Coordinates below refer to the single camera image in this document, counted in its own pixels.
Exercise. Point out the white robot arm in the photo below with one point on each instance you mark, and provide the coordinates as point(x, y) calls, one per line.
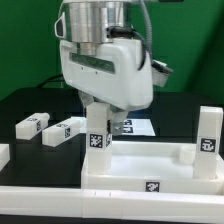
point(87, 21)

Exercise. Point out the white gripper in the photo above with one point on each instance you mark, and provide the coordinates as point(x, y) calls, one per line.
point(120, 73)

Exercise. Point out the white desk tabletop tray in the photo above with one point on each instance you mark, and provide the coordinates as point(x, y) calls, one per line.
point(149, 167)

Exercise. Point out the white sheet with markers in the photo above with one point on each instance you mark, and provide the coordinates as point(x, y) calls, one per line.
point(138, 127)

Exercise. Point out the white front rail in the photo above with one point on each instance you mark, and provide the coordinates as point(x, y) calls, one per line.
point(111, 204)

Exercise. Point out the white left side block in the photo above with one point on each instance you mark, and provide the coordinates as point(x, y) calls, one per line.
point(4, 155)

